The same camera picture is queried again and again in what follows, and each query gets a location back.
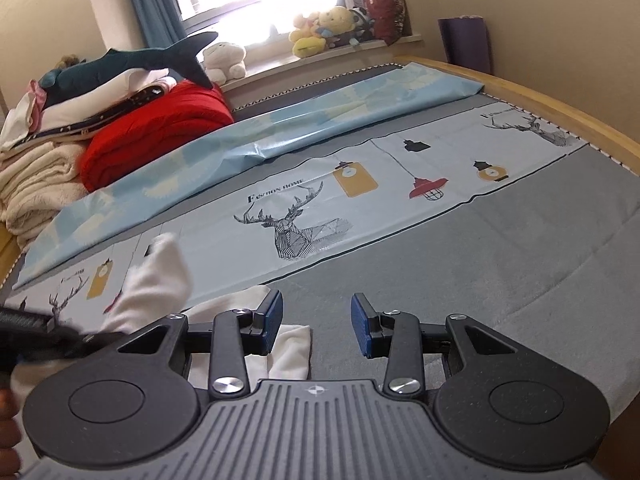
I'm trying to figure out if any wooden bed frame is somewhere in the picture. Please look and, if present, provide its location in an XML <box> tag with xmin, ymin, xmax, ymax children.
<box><xmin>0</xmin><ymin>55</ymin><xmax>640</xmax><ymax>286</ymax></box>

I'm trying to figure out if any light blue patterned sheet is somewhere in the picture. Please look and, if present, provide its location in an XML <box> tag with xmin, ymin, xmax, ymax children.
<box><xmin>12</xmin><ymin>61</ymin><xmax>485</xmax><ymax>291</ymax></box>

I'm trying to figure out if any striped plush toy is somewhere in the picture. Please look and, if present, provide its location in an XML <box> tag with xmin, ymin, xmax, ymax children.
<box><xmin>350</xmin><ymin>7</ymin><xmax>377</xmax><ymax>44</ymax></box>

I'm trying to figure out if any red cushion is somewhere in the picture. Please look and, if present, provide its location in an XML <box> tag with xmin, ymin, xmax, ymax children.
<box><xmin>363</xmin><ymin>0</ymin><xmax>407</xmax><ymax>46</ymax></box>

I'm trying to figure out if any navy star trim folded blanket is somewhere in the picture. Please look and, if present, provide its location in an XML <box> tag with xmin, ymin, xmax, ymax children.
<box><xmin>10</xmin><ymin>85</ymin><xmax>174</xmax><ymax>154</ymax></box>

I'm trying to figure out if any blue curtain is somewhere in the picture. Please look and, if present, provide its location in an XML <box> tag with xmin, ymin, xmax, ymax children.
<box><xmin>120</xmin><ymin>0</ymin><xmax>187</xmax><ymax>52</ymax></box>

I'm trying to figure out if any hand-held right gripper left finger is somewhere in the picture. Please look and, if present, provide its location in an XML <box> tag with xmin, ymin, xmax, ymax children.
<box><xmin>116</xmin><ymin>290</ymin><xmax>285</xmax><ymax>403</ymax></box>

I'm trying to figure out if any dark teal shark plush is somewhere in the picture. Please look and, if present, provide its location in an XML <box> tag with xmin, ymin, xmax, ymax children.
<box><xmin>39</xmin><ymin>31</ymin><xmax>220</xmax><ymax>104</ymax></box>

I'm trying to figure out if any purple bag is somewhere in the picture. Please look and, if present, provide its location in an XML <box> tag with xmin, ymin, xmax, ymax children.
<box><xmin>437</xmin><ymin>15</ymin><xmax>496</xmax><ymax>75</ymax></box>

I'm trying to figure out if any deer print bed sheet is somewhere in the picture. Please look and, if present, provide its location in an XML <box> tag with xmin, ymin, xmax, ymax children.
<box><xmin>0</xmin><ymin>101</ymin><xmax>594</xmax><ymax>322</ymax></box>

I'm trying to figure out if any white plush toy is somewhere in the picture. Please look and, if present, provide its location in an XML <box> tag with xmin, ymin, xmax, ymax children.
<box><xmin>201</xmin><ymin>41</ymin><xmax>248</xmax><ymax>85</ymax></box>

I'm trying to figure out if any cream folded fleece blanket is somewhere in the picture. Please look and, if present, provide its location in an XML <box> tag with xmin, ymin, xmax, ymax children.
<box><xmin>0</xmin><ymin>140</ymin><xmax>94</xmax><ymax>242</ymax></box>

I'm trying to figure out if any white small garment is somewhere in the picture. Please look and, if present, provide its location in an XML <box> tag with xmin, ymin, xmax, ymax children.
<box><xmin>10</xmin><ymin>232</ymin><xmax>314</xmax><ymax>411</ymax></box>

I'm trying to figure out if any pink cloth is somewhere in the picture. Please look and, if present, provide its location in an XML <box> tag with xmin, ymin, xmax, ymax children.
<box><xmin>27</xmin><ymin>80</ymin><xmax>49</xmax><ymax>129</ymax></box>

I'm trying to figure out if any red folded blanket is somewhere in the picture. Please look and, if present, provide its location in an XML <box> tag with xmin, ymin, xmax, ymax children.
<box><xmin>80</xmin><ymin>81</ymin><xmax>236</xmax><ymax>194</ymax></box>

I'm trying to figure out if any windowsill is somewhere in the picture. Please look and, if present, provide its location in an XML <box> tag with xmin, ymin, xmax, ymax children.
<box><xmin>220</xmin><ymin>34</ymin><xmax>424</xmax><ymax>94</ymax></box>

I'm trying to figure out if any white folded cloth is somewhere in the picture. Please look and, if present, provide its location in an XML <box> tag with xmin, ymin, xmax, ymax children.
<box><xmin>0</xmin><ymin>95</ymin><xmax>42</xmax><ymax>152</ymax></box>

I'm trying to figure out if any white folded quilt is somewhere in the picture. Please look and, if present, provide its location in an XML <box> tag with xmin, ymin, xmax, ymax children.
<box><xmin>42</xmin><ymin>67</ymin><xmax>179</xmax><ymax>122</ymax></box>

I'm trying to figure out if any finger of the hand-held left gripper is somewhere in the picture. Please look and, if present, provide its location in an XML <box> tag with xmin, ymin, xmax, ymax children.
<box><xmin>0</xmin><ymin>336</ymin><xmax>90</xmax><ymax>367</ymax></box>
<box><xmin>0</xmin><ymin>307</ymin><xmax>124</xmax><ymax>350</ymax></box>

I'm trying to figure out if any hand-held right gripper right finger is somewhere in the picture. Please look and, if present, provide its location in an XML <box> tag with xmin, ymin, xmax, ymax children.
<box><xmin>351</xmin><ymin>293</ymin><xmax>522</xmax><ymax>403</ymax></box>

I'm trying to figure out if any person's left hand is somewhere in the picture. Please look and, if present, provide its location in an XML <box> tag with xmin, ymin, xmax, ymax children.
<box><xmin>0</xmin><ymin>389</ymin><xmax>24</xmax><ymax>461</ymax></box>

